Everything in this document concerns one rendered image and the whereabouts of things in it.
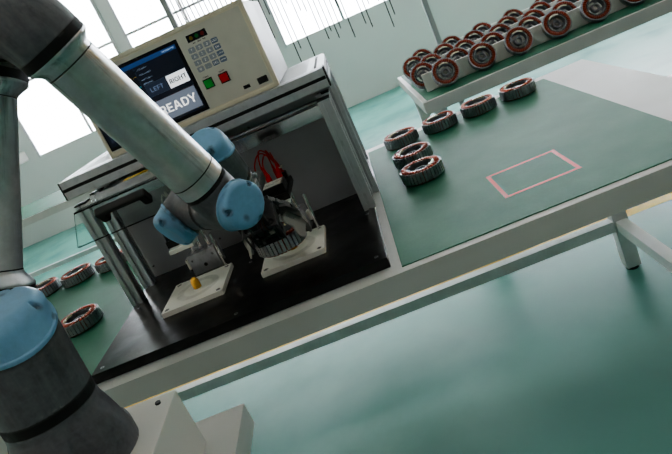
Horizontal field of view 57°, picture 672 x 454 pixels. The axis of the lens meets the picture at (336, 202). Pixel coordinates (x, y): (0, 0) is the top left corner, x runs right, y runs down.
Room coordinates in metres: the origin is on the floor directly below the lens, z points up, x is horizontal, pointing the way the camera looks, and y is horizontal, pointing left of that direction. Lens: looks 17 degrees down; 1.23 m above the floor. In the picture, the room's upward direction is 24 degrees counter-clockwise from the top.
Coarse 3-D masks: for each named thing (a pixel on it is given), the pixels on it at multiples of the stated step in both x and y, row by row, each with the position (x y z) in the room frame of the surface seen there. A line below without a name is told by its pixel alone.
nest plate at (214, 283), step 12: (228, 264) 1.42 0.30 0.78; (204, 276) 1.41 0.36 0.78; (216, 276) 1.37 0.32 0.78; (228, 276) 1.35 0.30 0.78; (180, 288) 1.40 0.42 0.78; (192, 288) 1.36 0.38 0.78; (204, 288) 1.33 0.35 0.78; (216, 288) 1.29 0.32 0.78; (168, 300) 1.35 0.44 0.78; (180, 300) 1.32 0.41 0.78; (192, 300) 1.29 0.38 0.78; (204, 300) 1.28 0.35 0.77; (168, 312) 1.29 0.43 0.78
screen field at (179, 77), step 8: (176, 72) 1.47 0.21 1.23; (184, 72) 1.46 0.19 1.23; (160, 80) 1.47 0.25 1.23; (168, 80) 1.47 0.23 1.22; (176, 80) 1.47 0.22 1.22; (184, 80) 1.46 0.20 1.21; (152, 88) 1.47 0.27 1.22; (160, 88) 1.47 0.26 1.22; (168, 88) 1.47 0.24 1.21; (152, 96) 1.47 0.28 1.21
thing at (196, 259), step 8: (216, 240) 1.51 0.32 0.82; (208, 248) 1.47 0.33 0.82; (192, 256) 1.48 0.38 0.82; (200, 256) 1.47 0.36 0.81; (208, 256) 1.47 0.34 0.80; (216, 256) 1.47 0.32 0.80; (224, 256) 1.51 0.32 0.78; (192, 264) 1.48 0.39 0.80; (200, 264) 1.47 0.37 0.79; (208, 264) 1.47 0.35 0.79; (216, 264) 1.47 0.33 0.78; (200, 272) 1.48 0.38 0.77
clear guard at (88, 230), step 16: (128, 176) 1.46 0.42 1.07; (144, 176) 1.34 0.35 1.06; (112, 192) 1.32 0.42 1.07; (128, 192) 1.25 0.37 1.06; (160, 192) 1.22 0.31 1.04; (80, 208) 1.29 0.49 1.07; (128, 208) 1.22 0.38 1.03; (144, 208) 1.21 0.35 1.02; (80, 224) 1.24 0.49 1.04; (96, 224) 1.23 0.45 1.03; (112, 224) 1.21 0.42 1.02; (128, 224) 1.20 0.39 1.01; (80, 240) 1.22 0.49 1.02; (96, 240) 1.21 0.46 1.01
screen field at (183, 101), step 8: (192, 88) 1.46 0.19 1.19; (168, 96) 1.47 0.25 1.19; (176, 96) 1.47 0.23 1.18; (184, 96) 1.47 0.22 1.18; (192, 96) 1.46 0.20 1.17; (160, 104) 1.47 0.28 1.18; (168, 104) 1.47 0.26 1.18; (176, 104) 1.47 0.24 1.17; (184, 104) 1.47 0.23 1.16; (192, 104) 1.47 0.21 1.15; (200, 104) 1.46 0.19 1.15; (168, 112) 1.47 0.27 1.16; (176, 112) 1.47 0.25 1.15; (184, 112) 1.47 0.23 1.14
